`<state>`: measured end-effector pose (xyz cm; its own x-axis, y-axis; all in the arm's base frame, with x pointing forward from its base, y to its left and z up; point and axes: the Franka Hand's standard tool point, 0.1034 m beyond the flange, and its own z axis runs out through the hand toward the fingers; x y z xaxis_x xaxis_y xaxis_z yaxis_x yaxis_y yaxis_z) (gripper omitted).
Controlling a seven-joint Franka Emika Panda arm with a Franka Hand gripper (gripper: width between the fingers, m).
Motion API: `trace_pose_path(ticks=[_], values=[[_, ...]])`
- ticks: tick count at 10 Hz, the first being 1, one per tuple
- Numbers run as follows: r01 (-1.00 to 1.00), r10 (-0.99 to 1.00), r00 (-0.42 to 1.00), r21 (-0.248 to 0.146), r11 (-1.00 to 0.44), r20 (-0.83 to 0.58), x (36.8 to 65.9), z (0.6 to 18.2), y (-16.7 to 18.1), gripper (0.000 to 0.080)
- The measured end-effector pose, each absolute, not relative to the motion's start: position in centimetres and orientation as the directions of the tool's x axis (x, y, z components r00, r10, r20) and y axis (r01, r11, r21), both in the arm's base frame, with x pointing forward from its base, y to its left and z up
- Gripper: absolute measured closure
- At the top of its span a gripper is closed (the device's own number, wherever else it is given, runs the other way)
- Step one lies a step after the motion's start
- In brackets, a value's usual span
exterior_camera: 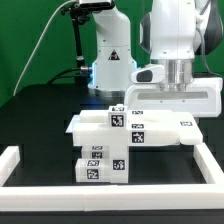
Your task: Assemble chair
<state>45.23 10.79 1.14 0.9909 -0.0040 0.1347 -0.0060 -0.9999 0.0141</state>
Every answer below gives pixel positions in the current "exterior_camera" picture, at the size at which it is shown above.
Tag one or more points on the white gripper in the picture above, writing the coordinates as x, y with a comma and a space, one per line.
149, 91

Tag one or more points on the white chair back frame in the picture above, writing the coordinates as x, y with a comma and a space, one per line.
142, 128

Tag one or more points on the white chair seat block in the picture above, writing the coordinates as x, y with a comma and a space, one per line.
114, 166

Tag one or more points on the white cube nut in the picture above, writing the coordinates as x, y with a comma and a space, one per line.
117, 116

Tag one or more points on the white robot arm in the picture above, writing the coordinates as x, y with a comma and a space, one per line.
173, 33

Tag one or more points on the white U-shaped border fence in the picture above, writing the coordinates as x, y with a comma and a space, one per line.
209, 195

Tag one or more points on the black camera stand pole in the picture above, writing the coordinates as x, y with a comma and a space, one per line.
78, 17

